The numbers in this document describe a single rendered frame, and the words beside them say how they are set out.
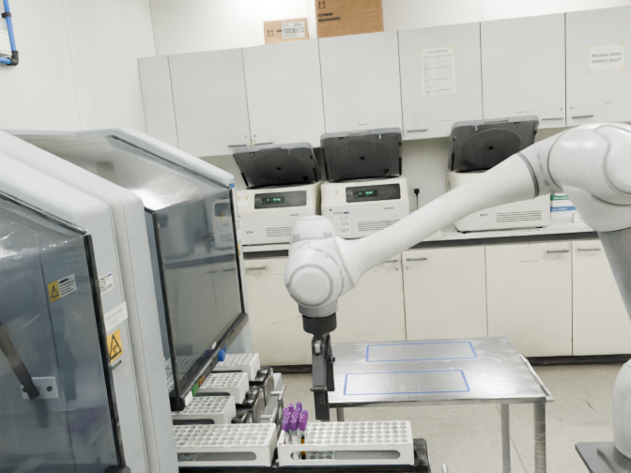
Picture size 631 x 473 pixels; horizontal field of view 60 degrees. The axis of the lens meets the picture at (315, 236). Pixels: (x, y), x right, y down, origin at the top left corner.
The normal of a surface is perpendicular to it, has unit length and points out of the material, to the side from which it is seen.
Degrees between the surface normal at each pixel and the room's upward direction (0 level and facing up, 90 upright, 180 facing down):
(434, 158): 90
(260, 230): 90
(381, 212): 90
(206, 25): 90
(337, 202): 59
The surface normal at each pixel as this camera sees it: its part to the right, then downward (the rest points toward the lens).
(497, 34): -0.11, 0.17
